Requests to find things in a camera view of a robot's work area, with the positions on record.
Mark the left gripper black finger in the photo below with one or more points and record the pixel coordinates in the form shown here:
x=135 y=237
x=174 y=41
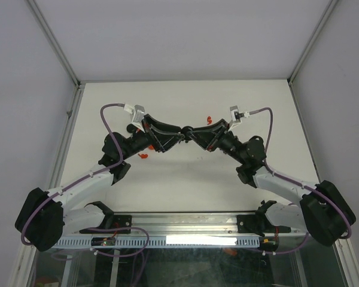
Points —
x=160 y=125
x=164 y=142

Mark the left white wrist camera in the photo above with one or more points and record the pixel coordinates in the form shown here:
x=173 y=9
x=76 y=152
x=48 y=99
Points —
x=137 y=113

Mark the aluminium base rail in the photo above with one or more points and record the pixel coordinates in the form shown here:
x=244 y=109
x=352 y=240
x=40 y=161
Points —
x=168 y=223

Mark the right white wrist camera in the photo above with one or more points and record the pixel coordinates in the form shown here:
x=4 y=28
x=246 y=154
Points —
x=236 y=116

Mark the orange earbud near left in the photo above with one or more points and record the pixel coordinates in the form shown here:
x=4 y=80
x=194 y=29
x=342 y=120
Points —
x=143 y=155

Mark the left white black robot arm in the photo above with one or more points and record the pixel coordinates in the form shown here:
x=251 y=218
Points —
x=46 y=216

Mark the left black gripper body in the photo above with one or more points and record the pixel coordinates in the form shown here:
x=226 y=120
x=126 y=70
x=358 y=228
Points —
x=149 y=130

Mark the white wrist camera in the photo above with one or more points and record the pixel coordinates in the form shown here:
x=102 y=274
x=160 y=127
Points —
x=137 y=113
x=236 y=116

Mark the aluminium frame post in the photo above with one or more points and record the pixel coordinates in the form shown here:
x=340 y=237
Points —
x=328 y=11
x=52 y=40

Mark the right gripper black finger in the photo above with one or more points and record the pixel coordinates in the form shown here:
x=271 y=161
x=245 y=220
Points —
x=201 y=139
x=215 y=128

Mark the right aluminium frame post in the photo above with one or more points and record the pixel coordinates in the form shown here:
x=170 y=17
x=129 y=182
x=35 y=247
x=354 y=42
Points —
x=328 y=11

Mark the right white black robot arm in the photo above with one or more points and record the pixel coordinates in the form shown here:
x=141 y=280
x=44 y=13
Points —
x=318 y=209

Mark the black earbud charging case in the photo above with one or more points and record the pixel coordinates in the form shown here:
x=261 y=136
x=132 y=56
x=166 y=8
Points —
x=186 y=131

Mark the white slotted cable duct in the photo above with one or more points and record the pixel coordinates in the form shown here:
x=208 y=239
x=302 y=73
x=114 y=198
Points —
x=171 y=241

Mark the left aluminium frame post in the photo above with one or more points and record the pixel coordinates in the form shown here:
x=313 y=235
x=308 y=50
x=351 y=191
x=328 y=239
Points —
x=52 y=40

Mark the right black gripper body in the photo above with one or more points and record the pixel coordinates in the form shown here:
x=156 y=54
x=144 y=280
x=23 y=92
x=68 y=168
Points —
x=221 y=131

